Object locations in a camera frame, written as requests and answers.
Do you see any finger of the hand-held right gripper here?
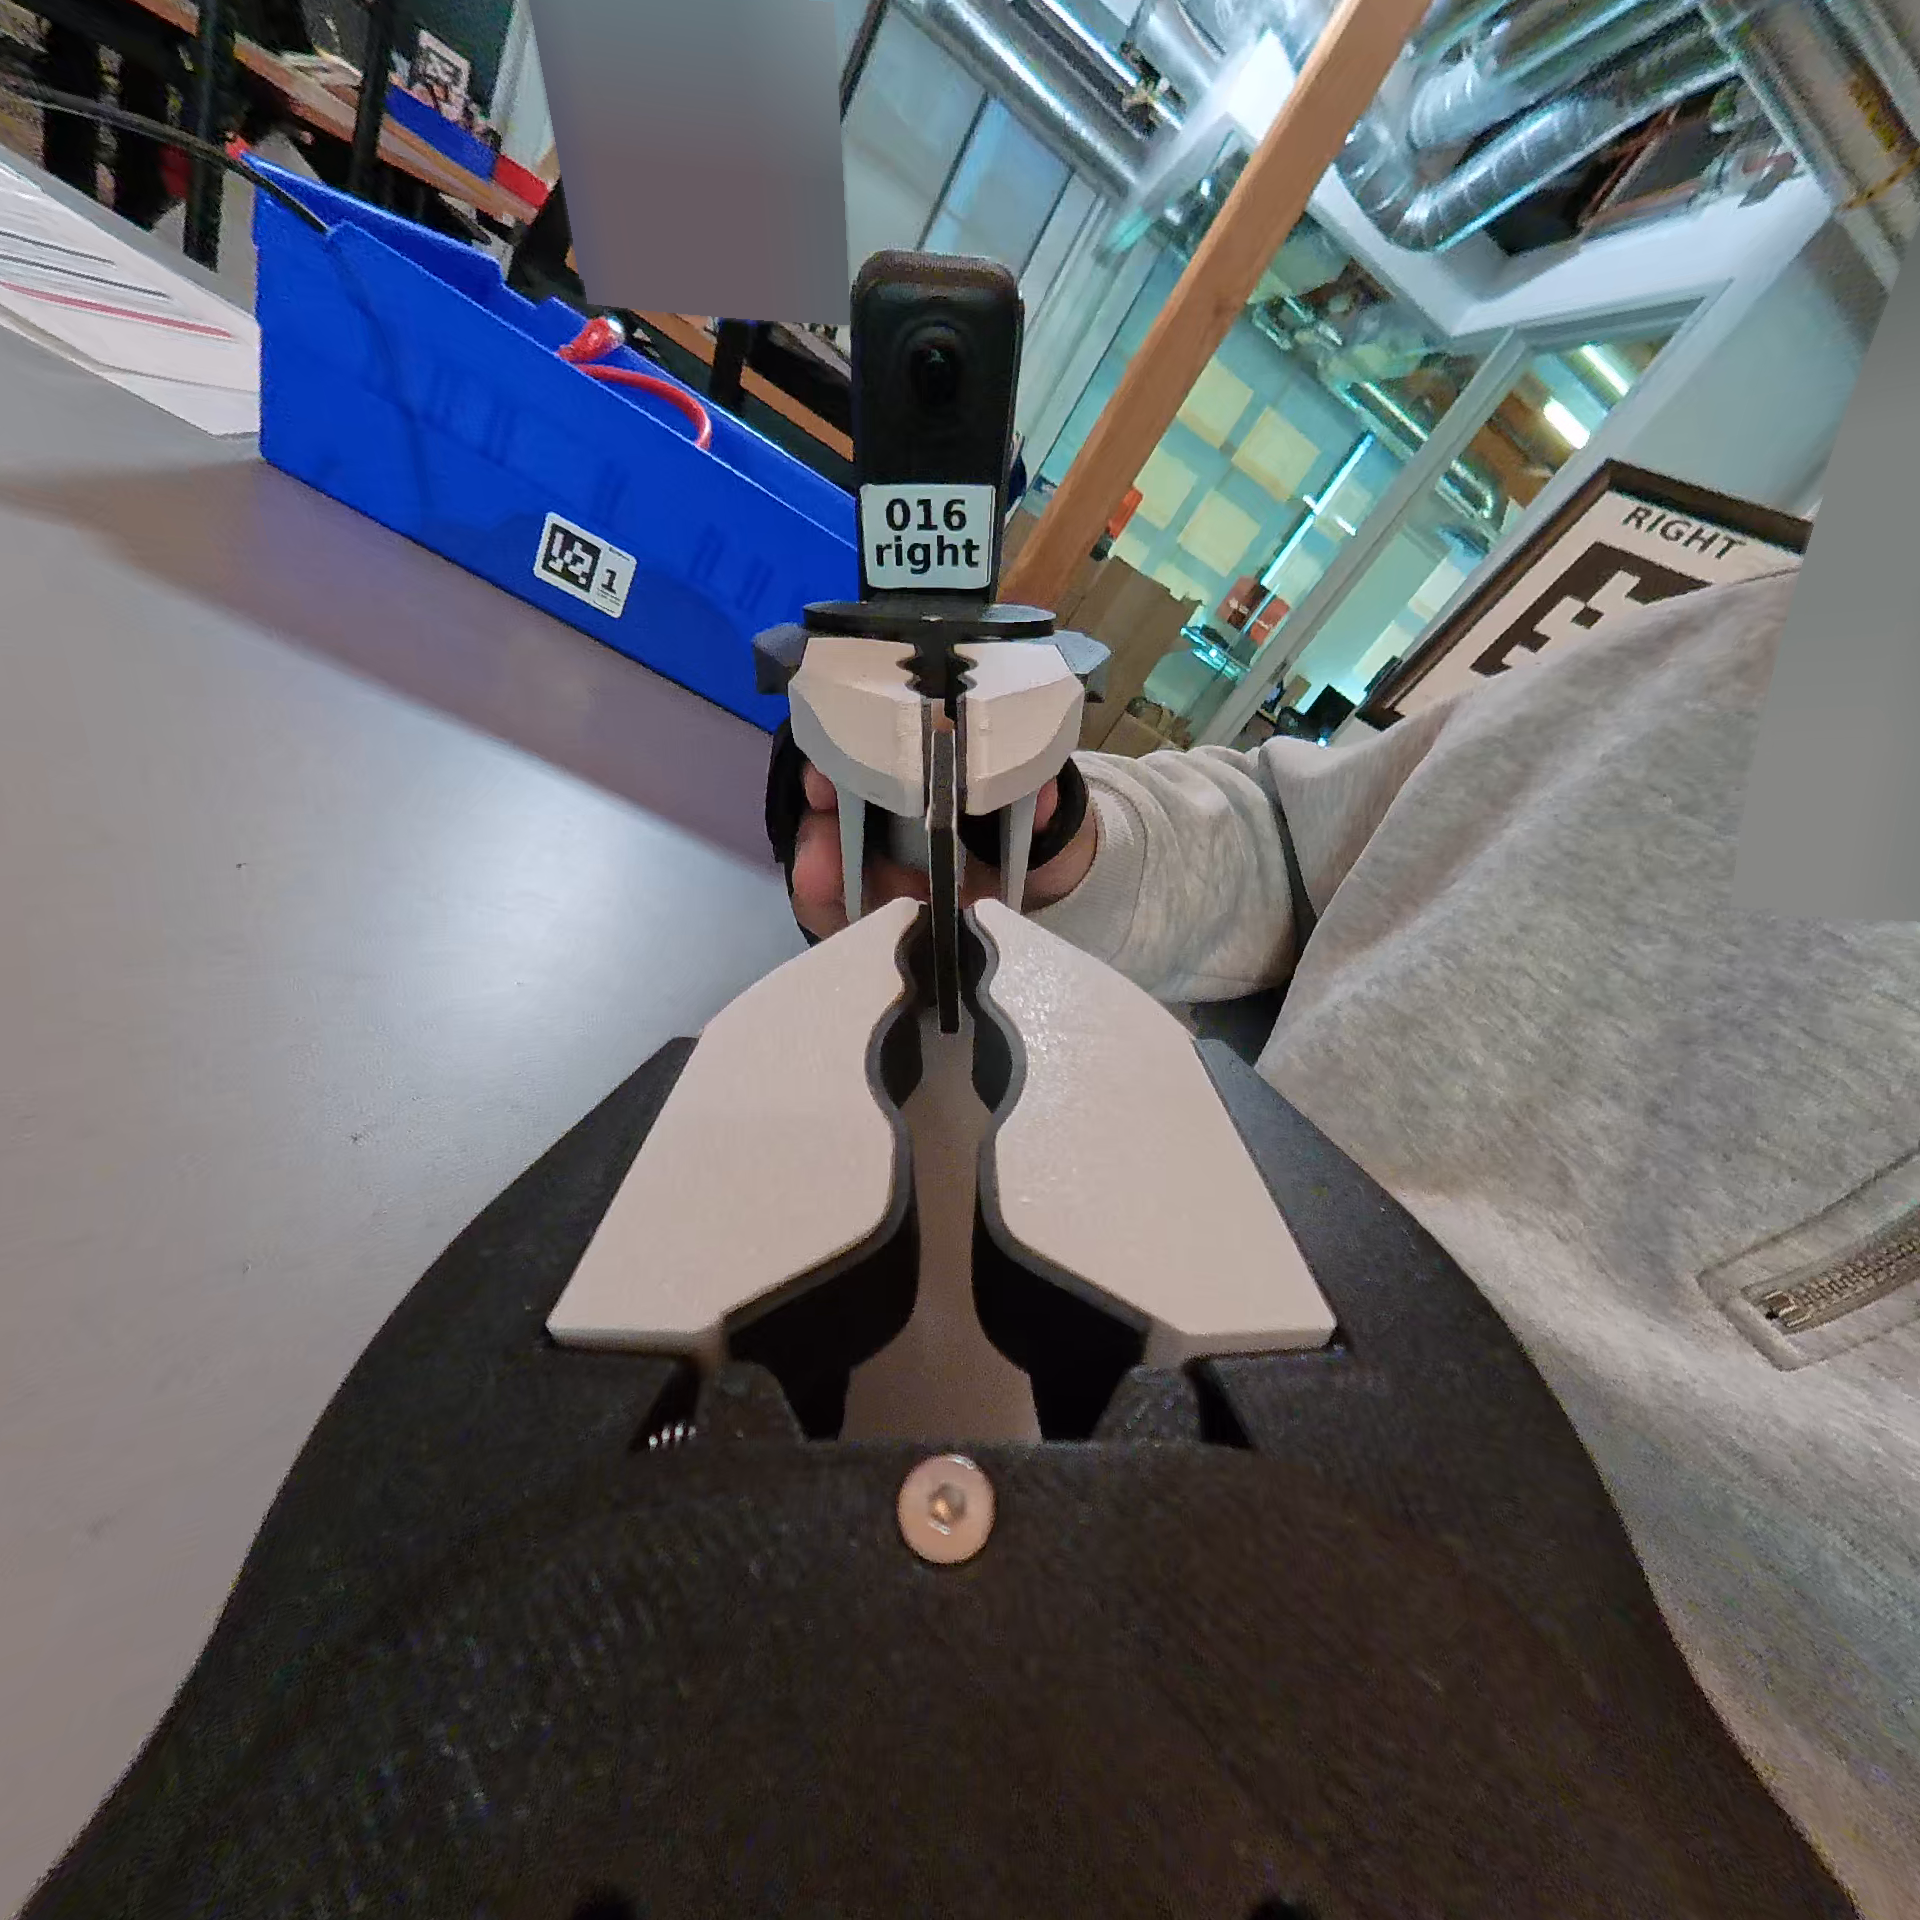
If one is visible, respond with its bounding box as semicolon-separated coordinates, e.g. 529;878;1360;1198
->
785;643;940;919
959;645;1085;914

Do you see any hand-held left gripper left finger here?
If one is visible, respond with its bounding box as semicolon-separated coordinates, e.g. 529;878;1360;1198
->
544;896;920;1370

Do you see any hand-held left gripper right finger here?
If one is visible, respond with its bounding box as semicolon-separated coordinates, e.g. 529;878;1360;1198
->
967;896;1339;1370

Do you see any person's right forearm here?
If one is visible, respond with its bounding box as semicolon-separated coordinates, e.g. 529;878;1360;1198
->
1031;702;1488;1007

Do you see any person's right hand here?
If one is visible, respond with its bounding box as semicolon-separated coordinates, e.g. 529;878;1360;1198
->
783;756;920;951

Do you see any brown cardboard box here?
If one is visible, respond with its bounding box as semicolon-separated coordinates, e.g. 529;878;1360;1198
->
1048;555;1201;752

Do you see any blue bin with marker sticker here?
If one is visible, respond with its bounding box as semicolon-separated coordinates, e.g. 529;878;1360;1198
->
251;150;868;732

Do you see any black framed marker board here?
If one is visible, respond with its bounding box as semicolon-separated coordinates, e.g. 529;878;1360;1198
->
1357;462;1815;732

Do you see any printed paper sheet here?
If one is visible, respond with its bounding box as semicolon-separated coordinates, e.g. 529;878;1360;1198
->
0;157;264;436

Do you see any wooden post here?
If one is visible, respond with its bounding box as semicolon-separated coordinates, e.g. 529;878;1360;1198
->
1001;0;1433;605

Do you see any red cable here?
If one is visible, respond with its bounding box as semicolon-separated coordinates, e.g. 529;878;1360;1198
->
560;310;715;452

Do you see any silver ventilation duct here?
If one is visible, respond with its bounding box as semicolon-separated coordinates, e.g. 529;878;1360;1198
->
901;0;1800;256

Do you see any black cable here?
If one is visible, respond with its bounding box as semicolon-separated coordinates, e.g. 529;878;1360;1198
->
0;82;329;232

